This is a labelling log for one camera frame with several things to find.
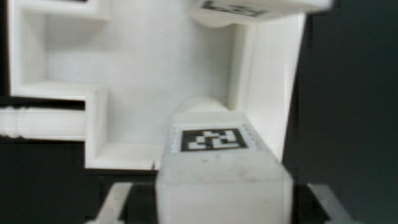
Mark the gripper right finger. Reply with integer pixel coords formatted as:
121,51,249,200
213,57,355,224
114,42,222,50
291,184,364,224

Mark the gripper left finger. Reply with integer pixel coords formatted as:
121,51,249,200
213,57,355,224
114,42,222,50
85,182,158,224

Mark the white leg with tag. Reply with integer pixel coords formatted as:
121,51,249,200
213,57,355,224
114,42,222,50
156,97,293,224

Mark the white chair seat block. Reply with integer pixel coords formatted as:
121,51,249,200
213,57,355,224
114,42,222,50
0,0,305,170

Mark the white chair leg block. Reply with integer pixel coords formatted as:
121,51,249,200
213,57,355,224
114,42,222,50
188,0,334,28

